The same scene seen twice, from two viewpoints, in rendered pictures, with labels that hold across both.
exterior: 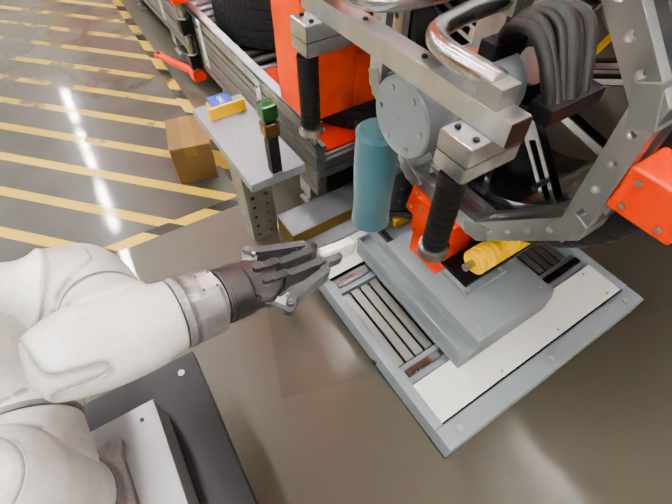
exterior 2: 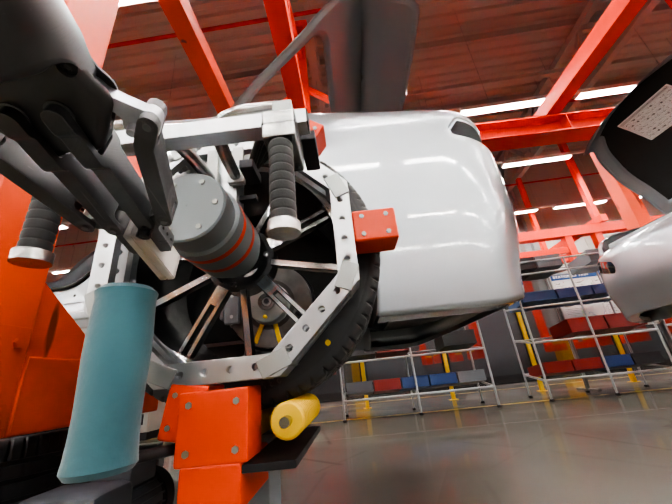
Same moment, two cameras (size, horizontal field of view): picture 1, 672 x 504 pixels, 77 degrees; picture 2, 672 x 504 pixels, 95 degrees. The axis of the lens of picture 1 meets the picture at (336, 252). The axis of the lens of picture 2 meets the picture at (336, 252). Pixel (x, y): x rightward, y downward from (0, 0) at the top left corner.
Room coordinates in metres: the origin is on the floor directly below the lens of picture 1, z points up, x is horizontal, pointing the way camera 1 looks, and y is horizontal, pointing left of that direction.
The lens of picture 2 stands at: (0.13, 0.12, 0.57)
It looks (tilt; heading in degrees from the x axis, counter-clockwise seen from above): 22 degrees up; 304
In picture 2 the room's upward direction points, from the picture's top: 6 degrees counter-clockwise
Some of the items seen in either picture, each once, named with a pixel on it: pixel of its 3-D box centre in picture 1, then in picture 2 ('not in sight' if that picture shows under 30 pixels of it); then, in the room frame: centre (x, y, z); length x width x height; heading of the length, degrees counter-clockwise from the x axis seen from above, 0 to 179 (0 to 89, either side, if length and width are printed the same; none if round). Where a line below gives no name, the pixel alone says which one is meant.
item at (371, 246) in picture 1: (447, 272); not in sight; (0.79, -0.36, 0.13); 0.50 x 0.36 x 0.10; 33
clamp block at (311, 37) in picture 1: (322, 29); not in sight; (0.68, 0.02, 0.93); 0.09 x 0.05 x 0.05; 123
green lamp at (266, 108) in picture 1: (267, 110); not in sight; (0.91, 0.17, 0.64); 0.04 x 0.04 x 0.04; 33
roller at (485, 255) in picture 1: (513, 239); (299, 412); (0.61, -0.39, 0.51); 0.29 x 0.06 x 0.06; 123
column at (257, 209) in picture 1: (252, 187); not in sight; (1.10, 0.29, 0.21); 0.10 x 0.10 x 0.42; 33
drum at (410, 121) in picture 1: (450, 98); (213, 232); (0.61, -0.18, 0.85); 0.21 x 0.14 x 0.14; 123
